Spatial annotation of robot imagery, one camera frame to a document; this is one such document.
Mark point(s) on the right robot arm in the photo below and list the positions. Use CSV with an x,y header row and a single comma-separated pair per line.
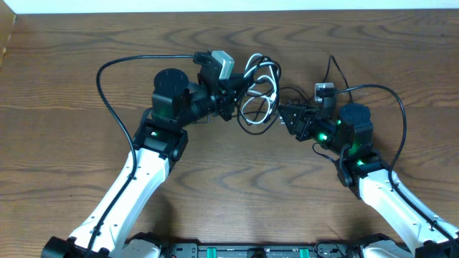
x,y
348,132

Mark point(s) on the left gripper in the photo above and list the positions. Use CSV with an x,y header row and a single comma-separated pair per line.
x,y
228,96

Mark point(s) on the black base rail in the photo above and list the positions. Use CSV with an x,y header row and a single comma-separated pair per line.
x,y
258,251

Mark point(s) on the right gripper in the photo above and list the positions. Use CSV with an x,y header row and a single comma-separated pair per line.
x,y
305,117

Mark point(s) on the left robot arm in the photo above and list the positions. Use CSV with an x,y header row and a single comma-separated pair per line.
x,y
156,147

